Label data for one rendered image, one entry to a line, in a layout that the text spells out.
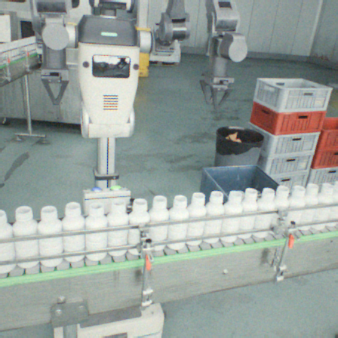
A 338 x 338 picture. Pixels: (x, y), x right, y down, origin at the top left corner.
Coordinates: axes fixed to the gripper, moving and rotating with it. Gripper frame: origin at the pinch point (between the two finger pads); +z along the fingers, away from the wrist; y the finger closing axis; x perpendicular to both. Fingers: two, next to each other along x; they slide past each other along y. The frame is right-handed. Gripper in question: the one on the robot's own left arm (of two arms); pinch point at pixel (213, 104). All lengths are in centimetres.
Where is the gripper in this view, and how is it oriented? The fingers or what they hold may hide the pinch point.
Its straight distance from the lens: 108.5
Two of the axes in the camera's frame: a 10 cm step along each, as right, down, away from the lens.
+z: -1.0, 9.1, 4.0
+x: -9.4, 0.5, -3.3
